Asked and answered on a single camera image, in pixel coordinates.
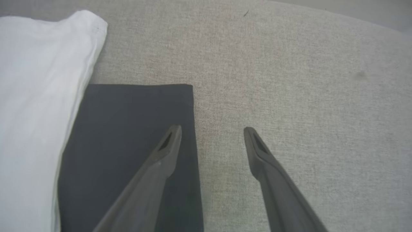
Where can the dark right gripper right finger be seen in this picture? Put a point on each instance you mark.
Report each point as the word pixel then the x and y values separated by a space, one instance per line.
pixel 283 199

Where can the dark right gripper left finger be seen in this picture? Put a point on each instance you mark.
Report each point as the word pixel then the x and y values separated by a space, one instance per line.
pixel 145 193

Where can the white and black shirt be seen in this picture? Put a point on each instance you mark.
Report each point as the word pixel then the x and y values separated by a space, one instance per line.
pixel 32 96

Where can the grey fabric sofa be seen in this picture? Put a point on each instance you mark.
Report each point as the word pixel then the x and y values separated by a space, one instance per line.
pixel 305 96

